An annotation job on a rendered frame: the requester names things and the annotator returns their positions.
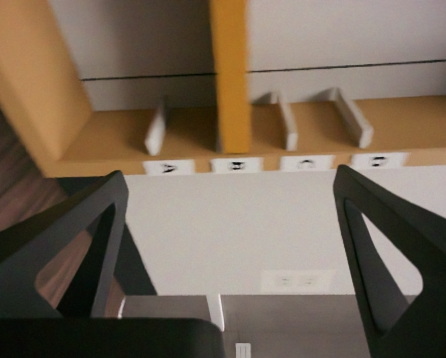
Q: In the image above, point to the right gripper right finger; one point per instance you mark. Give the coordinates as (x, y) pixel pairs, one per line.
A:
(420, 236)

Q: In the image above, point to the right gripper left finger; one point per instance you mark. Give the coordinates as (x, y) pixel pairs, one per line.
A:
(28, 246)

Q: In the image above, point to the tan wooden wall rack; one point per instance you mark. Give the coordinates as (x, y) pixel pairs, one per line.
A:
(42, 102)

